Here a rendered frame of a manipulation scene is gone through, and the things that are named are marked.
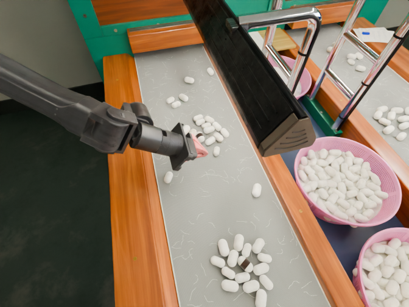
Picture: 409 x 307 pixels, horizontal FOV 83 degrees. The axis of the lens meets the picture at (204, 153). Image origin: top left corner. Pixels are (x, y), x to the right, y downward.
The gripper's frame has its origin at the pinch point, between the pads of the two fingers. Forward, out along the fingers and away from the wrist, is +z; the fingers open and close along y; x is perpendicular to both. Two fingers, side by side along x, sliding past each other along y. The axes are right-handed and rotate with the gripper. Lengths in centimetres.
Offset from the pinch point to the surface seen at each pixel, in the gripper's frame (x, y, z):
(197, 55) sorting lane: -2, 54, 14
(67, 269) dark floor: 108, 3, -2
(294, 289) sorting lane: -1.3, -34.1, 12.5
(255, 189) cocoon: -3.1, -11.2, 11.5
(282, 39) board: -28, 50, 39
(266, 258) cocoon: -0.3, -27.2, 8.6
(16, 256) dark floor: 125, 17, -21
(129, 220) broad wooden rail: 17.6, -10.8, -13.4
